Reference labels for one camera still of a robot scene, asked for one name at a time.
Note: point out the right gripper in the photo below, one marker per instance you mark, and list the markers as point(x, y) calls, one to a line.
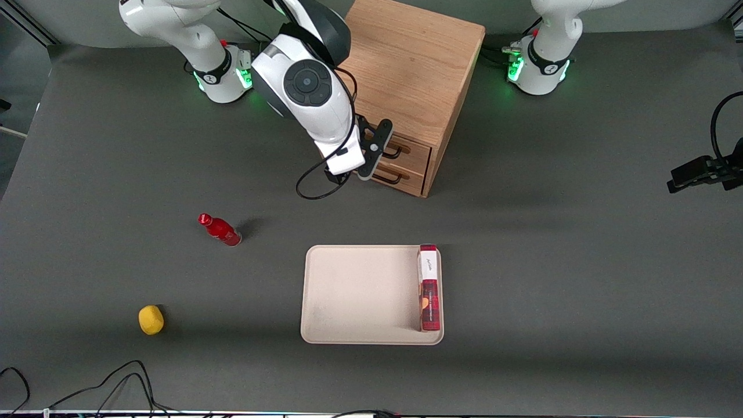
point(333, 177)

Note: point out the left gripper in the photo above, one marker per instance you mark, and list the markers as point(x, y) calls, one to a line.
point(699, 170)

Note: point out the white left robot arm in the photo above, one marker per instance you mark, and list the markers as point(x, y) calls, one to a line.
point(548, 35)

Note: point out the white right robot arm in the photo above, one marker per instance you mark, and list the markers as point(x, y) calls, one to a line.
point(325, 116)

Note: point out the wooden two-drawer cabinet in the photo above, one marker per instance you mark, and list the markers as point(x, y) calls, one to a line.
point(418, 58)

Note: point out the beige plastic tray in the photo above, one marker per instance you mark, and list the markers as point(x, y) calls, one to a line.
point(360, 296)

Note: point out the red bottle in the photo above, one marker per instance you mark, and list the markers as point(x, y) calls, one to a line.
point(222, 230)

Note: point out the red tartan shortbread box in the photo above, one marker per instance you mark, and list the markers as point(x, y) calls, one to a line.
point(429, 296)

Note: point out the yellow lemon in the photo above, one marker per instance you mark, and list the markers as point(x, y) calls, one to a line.
point(151, 320)

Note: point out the aluminium frame profile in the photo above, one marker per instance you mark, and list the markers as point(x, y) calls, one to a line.
point(32, 26)
point(732, 22)

